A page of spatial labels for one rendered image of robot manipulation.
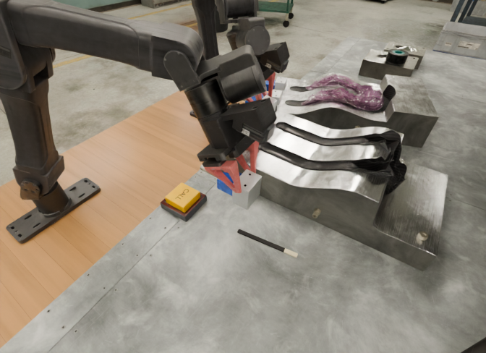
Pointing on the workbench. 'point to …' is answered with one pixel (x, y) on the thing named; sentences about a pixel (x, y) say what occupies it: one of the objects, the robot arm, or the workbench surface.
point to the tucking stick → (267, 243)
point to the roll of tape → (397, 56)
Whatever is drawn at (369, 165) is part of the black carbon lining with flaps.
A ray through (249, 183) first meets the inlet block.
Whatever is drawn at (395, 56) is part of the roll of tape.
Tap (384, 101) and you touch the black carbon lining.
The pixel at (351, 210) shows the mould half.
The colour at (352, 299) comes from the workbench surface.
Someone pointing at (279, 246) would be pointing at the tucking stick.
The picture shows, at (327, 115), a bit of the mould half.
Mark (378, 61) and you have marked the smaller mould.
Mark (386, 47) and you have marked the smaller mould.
